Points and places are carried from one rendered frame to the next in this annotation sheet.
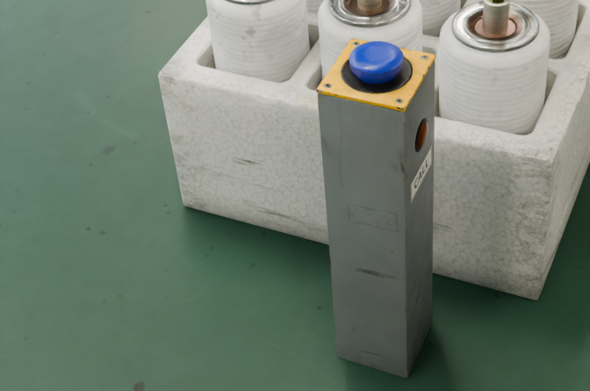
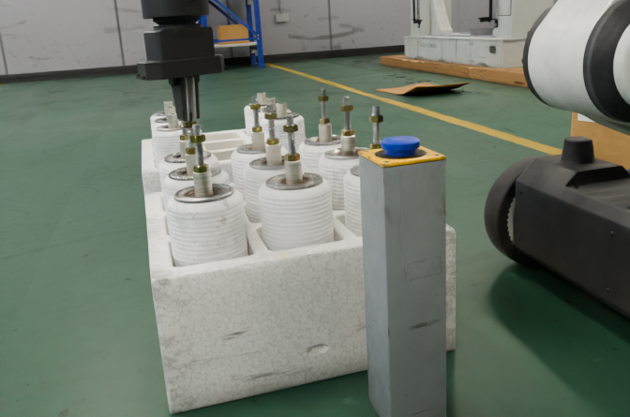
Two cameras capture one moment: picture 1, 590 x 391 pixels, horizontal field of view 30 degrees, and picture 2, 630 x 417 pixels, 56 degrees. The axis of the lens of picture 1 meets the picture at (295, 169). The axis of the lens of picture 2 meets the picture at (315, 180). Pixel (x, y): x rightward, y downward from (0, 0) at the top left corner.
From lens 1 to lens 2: 62 cm
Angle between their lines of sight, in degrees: 46
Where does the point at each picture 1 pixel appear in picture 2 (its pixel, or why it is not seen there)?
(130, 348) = not seen: outside the picture
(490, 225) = not seen: hidden behind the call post
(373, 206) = (424, 258)
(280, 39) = (240, 224)
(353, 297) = (406, 360)
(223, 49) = (199, 245)
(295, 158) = (277, 310)
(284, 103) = (268, 261)
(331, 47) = (287, 211)
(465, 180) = not seen: hidden behind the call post
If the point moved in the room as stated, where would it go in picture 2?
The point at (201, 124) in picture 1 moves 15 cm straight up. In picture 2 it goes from (193, 315) to (178, 193)
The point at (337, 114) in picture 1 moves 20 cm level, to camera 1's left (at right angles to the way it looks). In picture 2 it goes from (398, 181) to (239, 239)
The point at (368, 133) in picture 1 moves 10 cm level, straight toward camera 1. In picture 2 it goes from (421, 188) to (507, 208)
